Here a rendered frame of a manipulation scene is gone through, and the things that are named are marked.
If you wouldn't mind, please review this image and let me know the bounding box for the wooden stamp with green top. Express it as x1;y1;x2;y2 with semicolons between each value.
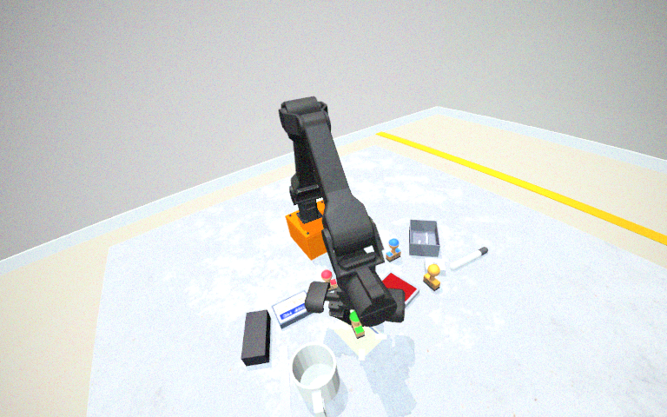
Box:
350;311;365;339

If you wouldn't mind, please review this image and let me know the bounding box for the white mug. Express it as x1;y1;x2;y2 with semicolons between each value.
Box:
289;342;340;417

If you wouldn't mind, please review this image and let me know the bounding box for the yellow rubber stamp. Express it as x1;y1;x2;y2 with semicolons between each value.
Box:
422;264;440;292

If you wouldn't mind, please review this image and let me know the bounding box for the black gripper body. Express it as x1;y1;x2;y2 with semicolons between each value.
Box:
304;281;406;323

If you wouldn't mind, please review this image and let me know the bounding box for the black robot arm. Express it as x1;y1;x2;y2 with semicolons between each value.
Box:
278;96;397;327

